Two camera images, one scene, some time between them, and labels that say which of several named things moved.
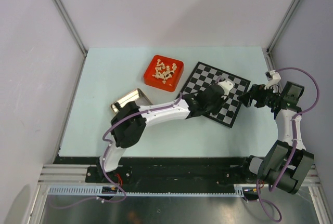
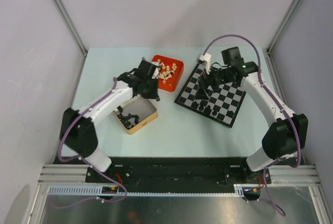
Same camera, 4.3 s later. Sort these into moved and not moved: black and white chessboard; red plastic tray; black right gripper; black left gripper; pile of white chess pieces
Moved: black right gripper; black left gripper
Not moved: pile of white chess pieces; red plastic tray; black and white chessboard
